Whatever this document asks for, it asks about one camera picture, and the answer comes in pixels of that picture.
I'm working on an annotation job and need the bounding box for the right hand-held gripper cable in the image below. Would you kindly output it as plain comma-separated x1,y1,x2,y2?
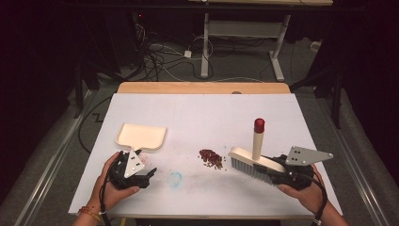
295,170,329,226

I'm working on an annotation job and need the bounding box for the person's right hand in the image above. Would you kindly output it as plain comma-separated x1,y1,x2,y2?
277,164,329,215

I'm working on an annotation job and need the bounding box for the person's left hand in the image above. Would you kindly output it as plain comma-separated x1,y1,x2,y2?
92,152,141,213

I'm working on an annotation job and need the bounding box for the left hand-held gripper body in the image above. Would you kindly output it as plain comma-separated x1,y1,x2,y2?
107,149,152,190

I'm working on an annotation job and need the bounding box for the wooden table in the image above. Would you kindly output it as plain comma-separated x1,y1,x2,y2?
117,81,292,95

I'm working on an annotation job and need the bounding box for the cream brush with red-tipped handle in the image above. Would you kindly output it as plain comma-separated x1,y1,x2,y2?
228,118,288,186

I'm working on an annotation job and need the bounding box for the hand-held gripper cable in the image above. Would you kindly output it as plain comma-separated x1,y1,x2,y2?
99,158,125,226
295,170,329,226

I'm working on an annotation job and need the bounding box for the metal floor rail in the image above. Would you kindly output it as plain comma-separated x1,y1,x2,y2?
13,89,93,226
323,119,393,226

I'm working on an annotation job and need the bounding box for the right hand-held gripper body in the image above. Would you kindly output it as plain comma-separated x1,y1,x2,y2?
268,145,334,192

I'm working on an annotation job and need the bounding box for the scatter of red beans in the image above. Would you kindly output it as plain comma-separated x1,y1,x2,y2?
198,148,228,171

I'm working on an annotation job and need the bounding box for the black floor cable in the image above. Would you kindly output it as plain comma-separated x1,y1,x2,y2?
77,94,113,155

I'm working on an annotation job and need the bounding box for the white floor box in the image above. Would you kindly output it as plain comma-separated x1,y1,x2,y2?
310,40,323,54

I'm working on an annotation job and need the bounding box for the white desk frame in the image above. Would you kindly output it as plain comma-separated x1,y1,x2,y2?
187,0,334,83

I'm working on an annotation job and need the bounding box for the black metal stand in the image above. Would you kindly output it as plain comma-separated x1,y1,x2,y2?
289,59,344,130
72,59,102,120

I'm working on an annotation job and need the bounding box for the white table cover board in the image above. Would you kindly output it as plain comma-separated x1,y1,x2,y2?
68,92,343,219

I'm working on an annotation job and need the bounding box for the orange bead bracelet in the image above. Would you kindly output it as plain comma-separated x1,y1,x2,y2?
78,205,104,223

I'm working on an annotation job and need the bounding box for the cream dustpan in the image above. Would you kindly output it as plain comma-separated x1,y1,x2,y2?
115,122,168,153

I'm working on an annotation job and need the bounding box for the tangle of black cables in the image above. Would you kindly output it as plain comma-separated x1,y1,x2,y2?
133,12,217,83

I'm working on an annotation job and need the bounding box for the left hand-held gripper cable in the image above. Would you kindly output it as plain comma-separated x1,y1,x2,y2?
99,158,125,226

